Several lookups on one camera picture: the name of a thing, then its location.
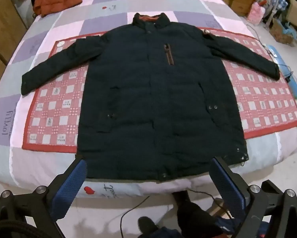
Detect blue floor mat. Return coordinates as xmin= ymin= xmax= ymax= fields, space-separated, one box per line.
xmin=265 ymin=45 xmax=297 ymax=100

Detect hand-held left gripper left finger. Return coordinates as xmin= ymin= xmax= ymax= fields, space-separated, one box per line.
xmin=0 ymin=159 xmax=87 ymax=238

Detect pile of clothes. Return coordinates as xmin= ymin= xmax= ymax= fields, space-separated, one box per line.
xmin=256 ymin=0 xmax=289 ymax=28

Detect red patterned mat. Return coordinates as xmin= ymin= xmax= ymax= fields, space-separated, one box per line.
xmin=22 ymin=27 xmax=297 ymax=153

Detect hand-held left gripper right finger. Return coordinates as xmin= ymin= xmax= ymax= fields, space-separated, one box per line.
xmin=209 ymin=156 xmax=297 ymax=238

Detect person's black shoe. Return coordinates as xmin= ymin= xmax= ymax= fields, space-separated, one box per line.
xmin=138 ymin=216 xmax=159 ymax=238

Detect wooden wardrobe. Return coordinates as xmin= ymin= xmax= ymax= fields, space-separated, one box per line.
xmin=0 ymin=0 xmax=28 ymax=105

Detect bed with checkered sheet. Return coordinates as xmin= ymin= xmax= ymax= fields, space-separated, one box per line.
xmin=0 ymin=0 xmax=297 ymax=231

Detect pink bag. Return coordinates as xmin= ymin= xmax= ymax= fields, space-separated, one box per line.
xmin=246 ymin=2 xmax=266 ymax=26

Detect person's leg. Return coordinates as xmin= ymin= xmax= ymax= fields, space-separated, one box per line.
xmin=173 ymin=191 xmax=238 ymax=238

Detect dark navy padded jacket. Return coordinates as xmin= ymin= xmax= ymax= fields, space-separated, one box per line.
xmin=21 ymin=12 xmax=281 ymax=182

